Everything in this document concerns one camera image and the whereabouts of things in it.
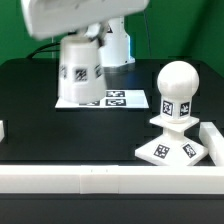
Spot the black cable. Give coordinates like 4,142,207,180
26,41,64,60

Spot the white lamp bulb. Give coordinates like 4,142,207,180
157,61,199,124

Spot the white marker sheet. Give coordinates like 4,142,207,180
55,90,149,109

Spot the white lamp base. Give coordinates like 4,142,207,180
135,115,208,166

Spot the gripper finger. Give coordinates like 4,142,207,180
85,22,107,45

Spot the white left fence bar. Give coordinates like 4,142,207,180
0,120,5,142

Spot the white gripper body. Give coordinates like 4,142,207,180
20,0,150,40

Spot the white lamp shade cone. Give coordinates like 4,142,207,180
58,35,106,104

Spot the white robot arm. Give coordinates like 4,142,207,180
20,0,150,68

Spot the white front fence bar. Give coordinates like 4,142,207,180
0,165,224,194

